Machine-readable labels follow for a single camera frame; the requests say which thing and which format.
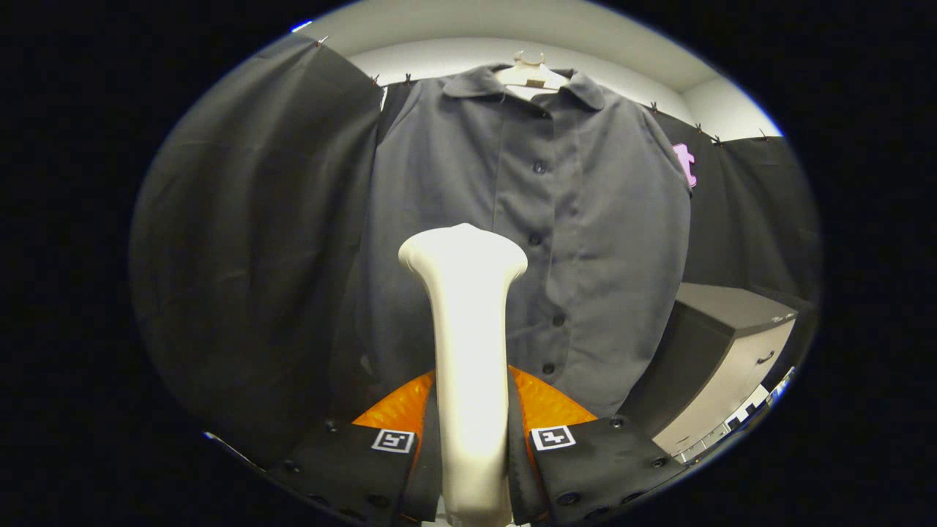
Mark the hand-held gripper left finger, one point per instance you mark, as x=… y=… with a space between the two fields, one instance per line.
x=428 y=476

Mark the black backdrop cloth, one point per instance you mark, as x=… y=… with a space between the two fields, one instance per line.
x=241 y=219

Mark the cream clothes hanger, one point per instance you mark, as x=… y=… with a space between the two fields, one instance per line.
x=528 y=73

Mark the small ceiling light panel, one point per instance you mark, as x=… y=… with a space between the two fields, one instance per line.
x=300 y=26

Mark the grey cabinet with drawers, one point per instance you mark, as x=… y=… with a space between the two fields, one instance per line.
x=732 y=307

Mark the dark grey button shirt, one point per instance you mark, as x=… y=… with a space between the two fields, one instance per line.
x=607 y=256

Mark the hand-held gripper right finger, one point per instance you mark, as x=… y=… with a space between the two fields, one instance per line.
x=521 y=483

